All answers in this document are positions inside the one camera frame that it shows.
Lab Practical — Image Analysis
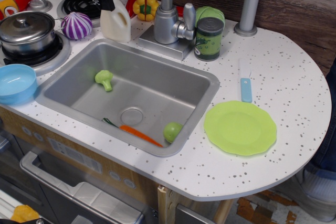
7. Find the white detergent bottle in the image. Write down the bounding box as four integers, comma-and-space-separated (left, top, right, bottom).
100, 0, 131, 42

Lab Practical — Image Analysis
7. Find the green toy cabbage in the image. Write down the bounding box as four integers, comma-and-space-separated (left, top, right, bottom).
195, 6, 225, 28

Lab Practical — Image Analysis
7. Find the grey stove knob front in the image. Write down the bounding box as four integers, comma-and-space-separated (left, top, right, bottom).
26, 0, 53, 12

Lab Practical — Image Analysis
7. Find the orange toy carrot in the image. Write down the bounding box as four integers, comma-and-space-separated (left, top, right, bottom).
102, 118, 163, 147

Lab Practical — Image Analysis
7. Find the front left stove burner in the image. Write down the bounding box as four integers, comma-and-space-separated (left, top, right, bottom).
1, 31, 71, 76

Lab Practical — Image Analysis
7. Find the grey metal sink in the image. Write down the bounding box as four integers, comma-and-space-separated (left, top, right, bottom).
36, 39, 220, 157

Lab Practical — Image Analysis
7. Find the silver toy faucet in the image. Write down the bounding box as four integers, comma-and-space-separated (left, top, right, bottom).
138, 0, 196, 60

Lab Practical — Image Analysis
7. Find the grey metal pole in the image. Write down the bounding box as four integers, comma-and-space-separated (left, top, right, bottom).
234, 0, 259, 37

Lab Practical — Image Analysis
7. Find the yellow toy bell pepper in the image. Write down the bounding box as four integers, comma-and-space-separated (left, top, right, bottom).
133, 0, 159, 22

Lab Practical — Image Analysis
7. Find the yellow object on floor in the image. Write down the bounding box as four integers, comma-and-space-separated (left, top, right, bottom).
11, 205, 39, 223

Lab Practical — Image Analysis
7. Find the steel pot with lid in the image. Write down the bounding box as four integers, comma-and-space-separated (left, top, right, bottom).
1, 11, 56, 55

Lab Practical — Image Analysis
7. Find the blue handled toy knife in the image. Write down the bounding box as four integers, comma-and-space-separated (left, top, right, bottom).
238, 58, 253, 103

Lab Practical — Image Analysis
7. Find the green toy apple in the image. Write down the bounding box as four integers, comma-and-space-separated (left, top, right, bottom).
163, 122, 183, 143

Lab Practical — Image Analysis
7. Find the grey white shoe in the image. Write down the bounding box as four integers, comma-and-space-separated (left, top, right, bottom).
274, 169, 335, 222

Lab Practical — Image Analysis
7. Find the green plastic plate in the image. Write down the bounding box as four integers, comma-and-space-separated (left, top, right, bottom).
204, 101, 277, 156

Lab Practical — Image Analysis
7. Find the green toy broccoli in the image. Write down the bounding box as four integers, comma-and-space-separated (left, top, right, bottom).
95, 70, 113, 92

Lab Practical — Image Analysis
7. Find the blue plastic bowl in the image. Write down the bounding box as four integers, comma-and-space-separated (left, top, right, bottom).
1, 64, 38, 105

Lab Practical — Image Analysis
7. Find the green label tin can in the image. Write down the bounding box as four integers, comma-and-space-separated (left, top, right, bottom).
194, 17, 224, 61

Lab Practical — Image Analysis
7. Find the purple striped toy onion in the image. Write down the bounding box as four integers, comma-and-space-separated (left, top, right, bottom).
61, 12, 93, 40

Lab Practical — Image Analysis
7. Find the red ketchup bottle toy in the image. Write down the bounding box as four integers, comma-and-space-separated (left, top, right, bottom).
1, 0, 31, 20

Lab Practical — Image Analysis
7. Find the toy oven door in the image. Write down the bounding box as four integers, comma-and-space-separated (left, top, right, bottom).
20, 151, 159, 223

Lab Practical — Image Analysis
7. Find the person leg in jeans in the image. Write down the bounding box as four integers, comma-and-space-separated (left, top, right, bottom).
306, 58, 336, 180

